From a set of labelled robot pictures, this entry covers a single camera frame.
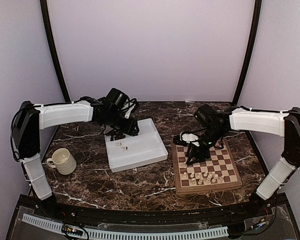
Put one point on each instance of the black left frame post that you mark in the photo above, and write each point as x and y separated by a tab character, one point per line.
53	50

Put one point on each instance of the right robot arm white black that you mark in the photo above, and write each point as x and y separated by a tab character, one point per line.
281	129

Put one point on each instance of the black front rail base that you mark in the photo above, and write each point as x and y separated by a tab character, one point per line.
274	221

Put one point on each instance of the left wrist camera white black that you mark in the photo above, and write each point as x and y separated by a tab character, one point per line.
130	106

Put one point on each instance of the white plastic divided tray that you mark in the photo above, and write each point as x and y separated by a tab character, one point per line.
143	149

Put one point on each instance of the cream ribbed ceramic mug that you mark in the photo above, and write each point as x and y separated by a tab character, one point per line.
63	161

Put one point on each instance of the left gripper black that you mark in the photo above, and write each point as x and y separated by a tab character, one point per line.
129	129

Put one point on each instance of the white chess queen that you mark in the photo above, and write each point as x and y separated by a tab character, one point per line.
208	179

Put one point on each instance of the white chess piece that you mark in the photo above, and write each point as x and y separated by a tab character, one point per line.
221	179
200	181
214	178

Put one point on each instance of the wooden chess board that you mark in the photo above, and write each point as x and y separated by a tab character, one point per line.
221	162

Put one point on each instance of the white slotted cable duct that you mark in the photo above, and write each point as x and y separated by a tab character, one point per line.
108	231

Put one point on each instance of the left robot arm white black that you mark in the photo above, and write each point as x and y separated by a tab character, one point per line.
25	132

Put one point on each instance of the black frame post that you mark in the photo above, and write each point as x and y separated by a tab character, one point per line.
249	51
53	50

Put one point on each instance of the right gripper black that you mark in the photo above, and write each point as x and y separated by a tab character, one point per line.
202	155

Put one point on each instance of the white chess pawn lying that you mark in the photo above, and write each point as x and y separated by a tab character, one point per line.
124	148

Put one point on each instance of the dark chess pieces pile lower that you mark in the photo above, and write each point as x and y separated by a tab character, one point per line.
114	136

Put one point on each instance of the black right frame post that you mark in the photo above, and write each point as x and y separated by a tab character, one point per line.
249	51

